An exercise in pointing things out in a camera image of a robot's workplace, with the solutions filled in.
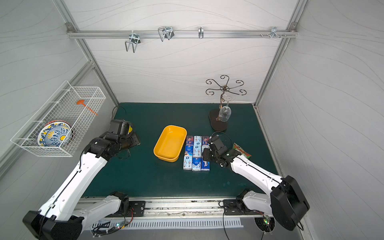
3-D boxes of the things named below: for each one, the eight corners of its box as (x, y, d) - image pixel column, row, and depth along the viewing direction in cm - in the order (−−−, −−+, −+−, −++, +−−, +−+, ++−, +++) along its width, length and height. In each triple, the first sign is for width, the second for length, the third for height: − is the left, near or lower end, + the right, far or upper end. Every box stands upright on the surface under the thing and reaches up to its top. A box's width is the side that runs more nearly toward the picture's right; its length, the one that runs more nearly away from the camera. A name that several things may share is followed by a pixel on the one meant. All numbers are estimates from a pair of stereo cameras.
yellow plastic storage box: (152, 159, 93) (150, 154, 88) (166, 130, 108) (164, 124, 103) (177, 165, 91) (176, 160, 85) (188, 134, 106) (187, 128, 100)
